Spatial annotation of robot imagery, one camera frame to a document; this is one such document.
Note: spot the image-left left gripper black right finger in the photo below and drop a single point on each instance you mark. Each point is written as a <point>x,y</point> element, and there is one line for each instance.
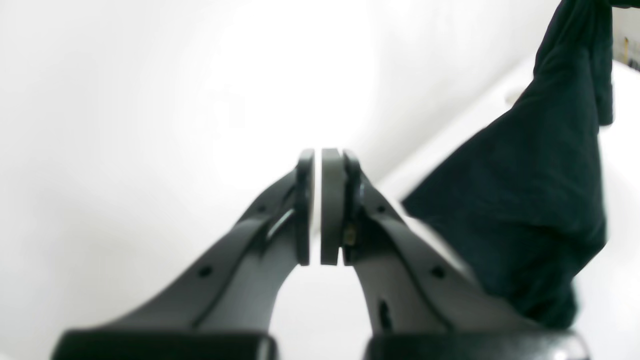
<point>419,305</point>

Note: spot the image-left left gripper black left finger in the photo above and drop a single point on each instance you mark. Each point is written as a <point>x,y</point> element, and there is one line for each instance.
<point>221,307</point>

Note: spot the black t-shirt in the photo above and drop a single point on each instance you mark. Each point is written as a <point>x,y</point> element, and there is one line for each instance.
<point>522,200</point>

